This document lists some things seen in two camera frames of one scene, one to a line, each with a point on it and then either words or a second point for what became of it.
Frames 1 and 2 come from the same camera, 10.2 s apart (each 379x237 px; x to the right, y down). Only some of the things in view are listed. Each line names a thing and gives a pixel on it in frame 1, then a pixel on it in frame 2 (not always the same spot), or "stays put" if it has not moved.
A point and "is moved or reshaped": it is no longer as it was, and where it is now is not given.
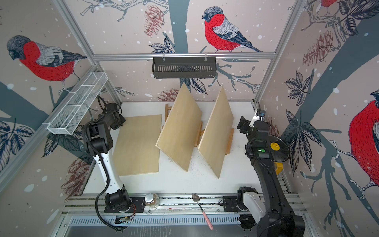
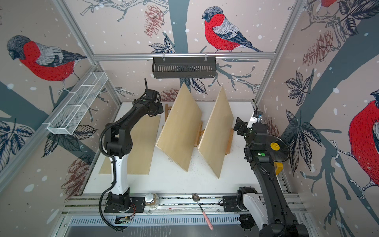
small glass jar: x=150 y=200 stays put
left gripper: x=123 y=120 to x=160 y=105
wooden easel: x=167 y=108 stays put
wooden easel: x=228 y=148 stays put
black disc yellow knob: x=278 y=151 stays put
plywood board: x=136 y=144 is moved or reshaped
